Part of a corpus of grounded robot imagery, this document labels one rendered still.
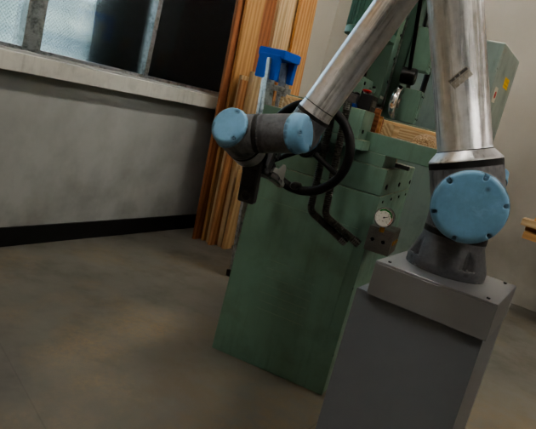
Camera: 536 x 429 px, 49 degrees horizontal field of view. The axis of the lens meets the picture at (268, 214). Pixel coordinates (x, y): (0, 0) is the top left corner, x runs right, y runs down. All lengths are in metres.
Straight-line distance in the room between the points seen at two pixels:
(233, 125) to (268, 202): 0.72
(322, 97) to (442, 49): 0.32
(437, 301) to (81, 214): 2.15
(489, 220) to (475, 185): 0.07
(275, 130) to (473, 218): 0.46
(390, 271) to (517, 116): 3.04
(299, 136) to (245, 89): 2.17
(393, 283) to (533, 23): 3.23
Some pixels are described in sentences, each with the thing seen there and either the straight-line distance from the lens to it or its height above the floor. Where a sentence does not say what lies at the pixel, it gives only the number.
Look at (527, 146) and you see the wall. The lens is 4.28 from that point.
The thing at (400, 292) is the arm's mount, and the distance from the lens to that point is 1.36.
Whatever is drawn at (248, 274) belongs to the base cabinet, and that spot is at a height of 0.31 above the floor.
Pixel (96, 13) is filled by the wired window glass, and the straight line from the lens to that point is 3.02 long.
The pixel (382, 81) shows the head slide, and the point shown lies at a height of 1.08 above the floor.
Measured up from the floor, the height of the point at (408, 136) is 0.91.
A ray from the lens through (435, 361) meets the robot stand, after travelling 1.39.
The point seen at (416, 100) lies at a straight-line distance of 2.21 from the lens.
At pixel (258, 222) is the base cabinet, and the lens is 2.04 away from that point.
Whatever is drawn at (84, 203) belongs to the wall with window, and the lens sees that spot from 3.11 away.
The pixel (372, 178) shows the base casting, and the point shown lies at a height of 0.76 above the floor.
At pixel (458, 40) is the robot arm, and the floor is 1.12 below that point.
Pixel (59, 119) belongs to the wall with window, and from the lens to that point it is 2.87.
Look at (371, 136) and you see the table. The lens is 1.91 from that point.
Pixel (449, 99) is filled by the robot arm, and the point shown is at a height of 1.01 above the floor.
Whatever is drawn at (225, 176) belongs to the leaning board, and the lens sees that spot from 3.46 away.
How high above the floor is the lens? 0.93
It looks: 11 degrees down
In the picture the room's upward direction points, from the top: 14 degrees clockwise
